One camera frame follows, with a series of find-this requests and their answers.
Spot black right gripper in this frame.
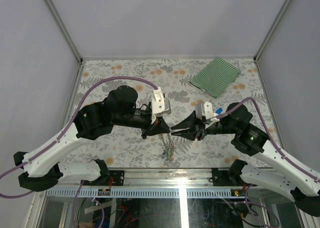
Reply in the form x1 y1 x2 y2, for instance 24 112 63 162
171 109 239 141

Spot metal key organizer ring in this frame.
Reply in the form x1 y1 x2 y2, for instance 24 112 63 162
159 134 177 161

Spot green key tag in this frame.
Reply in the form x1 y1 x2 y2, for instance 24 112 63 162
166 150 174 159

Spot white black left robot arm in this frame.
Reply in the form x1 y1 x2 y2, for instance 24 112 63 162
13 85 171 192

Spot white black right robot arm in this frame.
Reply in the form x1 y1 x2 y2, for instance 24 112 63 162
172 102 320 217

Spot key with blue tag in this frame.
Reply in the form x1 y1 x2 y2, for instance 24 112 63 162
216 108 223 115

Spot floral tablecloth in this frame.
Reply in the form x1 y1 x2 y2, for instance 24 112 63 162
64 58 277 168

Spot green white striped cloth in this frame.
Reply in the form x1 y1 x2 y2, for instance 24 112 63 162
189 57 241 98

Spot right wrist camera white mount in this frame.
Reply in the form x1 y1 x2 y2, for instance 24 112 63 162
195 101 219 123

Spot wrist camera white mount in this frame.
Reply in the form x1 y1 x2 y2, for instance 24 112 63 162
151 86 171 124
195 101 219 123

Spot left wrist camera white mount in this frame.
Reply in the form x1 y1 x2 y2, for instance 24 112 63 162
151 86 171 124

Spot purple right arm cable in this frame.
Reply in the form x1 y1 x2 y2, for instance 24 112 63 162
216 97 320 183

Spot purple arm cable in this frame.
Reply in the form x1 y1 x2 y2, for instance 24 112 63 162
0 76 160 199
216 97 320 183

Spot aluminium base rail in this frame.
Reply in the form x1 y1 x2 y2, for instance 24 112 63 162
48 168 247 198

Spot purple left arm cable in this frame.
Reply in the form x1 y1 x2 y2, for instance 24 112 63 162
0 76 160 199

